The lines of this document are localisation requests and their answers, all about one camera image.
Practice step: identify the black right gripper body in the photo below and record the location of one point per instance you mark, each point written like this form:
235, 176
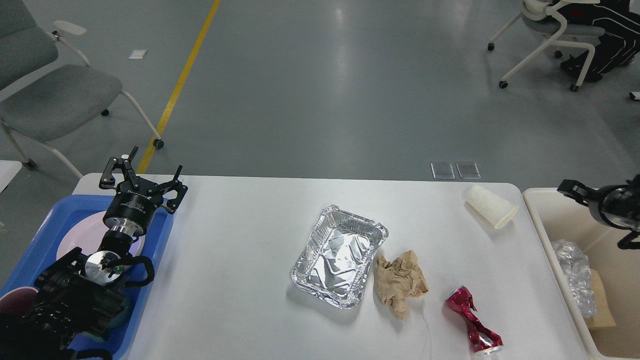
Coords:
620, 205

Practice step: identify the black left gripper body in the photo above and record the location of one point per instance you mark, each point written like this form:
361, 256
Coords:
132, 212

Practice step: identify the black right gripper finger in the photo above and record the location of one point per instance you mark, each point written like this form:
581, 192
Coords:
582, 194
628, 242

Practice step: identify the pink plate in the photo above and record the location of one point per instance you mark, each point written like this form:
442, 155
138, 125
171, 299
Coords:
82, 237

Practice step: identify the foil and plastic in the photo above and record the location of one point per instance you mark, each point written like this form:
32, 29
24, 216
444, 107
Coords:
575, 267

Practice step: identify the brown paper bag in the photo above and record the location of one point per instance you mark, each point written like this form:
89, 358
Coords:
603, 319

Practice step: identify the aluminium foil tray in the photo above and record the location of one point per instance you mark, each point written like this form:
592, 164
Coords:
336, 260

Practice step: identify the crushed red can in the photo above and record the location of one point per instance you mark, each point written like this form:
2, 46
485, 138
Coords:
482, 340

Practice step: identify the brown paper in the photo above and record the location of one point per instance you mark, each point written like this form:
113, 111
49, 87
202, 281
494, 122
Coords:
397, 280

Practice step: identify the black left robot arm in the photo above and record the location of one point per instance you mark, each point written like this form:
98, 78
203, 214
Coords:
84, 293

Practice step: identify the beige plastic bin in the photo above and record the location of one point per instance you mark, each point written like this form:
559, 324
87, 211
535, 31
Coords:
557, 217

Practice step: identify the white foam container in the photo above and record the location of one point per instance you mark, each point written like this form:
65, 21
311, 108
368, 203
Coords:
497, 210

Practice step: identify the grey office chair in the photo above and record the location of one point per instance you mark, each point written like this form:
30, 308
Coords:
62, 100

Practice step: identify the blue plastic tray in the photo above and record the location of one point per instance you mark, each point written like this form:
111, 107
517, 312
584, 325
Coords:
43, 249

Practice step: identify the white table corner at left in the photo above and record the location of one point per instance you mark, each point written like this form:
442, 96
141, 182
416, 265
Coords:
8, 171

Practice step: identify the clear floor socket cover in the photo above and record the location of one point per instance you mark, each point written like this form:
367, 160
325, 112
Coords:
442, 171
468, 170

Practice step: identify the white paper scrap on floor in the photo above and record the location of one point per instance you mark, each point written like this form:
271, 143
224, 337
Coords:
138, 54

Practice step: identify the pink ribbed mug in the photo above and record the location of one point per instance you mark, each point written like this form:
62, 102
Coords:
20, 301

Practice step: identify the person in black tracksuit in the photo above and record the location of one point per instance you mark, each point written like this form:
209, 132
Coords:
620, 41

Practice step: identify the white wheeled chair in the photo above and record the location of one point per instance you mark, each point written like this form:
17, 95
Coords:
543, 17

